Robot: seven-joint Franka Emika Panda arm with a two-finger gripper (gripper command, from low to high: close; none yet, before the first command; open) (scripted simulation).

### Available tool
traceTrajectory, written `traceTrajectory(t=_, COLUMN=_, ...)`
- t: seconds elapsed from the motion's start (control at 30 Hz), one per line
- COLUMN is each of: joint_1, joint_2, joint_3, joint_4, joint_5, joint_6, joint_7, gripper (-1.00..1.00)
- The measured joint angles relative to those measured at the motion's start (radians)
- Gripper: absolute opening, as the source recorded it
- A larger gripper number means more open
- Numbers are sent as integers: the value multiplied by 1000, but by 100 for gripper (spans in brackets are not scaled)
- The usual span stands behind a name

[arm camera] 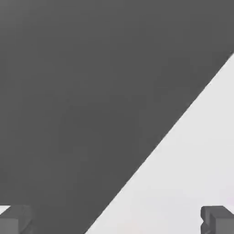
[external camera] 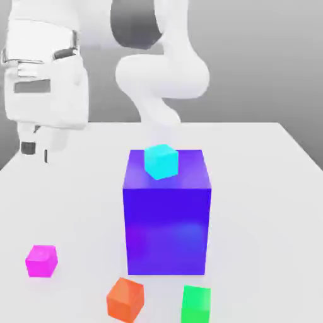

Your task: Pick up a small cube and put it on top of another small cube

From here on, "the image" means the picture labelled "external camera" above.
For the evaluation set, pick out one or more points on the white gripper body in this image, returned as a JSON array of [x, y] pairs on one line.
[[63, 101]]

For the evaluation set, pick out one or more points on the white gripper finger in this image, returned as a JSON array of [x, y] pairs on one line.
[[54, 138], [26, 135]]

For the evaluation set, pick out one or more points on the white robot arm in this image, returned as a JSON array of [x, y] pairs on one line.
[[164, 75]]

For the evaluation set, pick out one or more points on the small cyan cube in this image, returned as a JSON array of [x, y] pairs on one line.
[[161, 161]]

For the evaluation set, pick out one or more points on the small magenta cube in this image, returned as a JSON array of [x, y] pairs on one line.
[[41, 261]]

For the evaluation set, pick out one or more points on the small orange cube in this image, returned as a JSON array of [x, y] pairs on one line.
[[125, 300]]

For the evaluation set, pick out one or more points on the small green cube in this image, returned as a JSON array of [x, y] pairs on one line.
[[195, 305]]

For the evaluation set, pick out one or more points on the large purple box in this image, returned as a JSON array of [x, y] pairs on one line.
[[166, 227]]

